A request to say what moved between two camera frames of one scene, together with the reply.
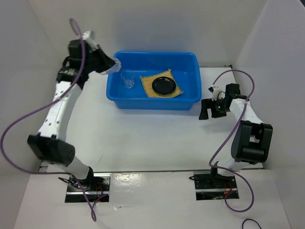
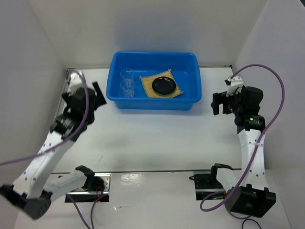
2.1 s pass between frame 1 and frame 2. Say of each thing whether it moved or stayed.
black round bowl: stayed
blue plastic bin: stayed
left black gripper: moved
